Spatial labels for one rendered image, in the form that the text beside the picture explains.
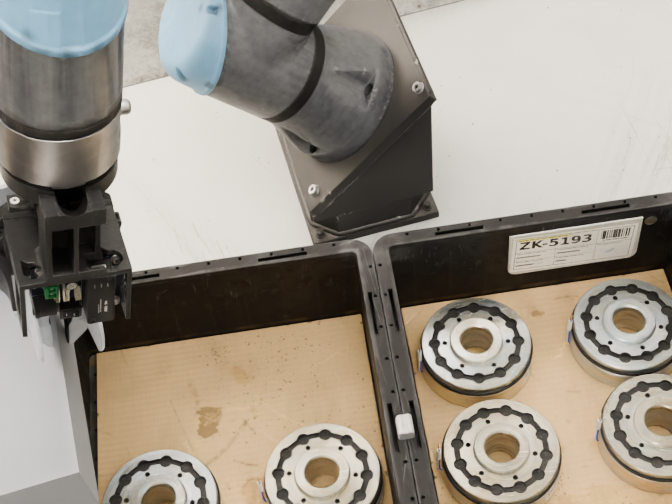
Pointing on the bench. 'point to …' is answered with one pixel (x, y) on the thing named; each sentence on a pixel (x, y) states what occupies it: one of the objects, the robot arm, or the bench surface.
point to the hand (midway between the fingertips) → (58, 323)
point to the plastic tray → (41, 417)
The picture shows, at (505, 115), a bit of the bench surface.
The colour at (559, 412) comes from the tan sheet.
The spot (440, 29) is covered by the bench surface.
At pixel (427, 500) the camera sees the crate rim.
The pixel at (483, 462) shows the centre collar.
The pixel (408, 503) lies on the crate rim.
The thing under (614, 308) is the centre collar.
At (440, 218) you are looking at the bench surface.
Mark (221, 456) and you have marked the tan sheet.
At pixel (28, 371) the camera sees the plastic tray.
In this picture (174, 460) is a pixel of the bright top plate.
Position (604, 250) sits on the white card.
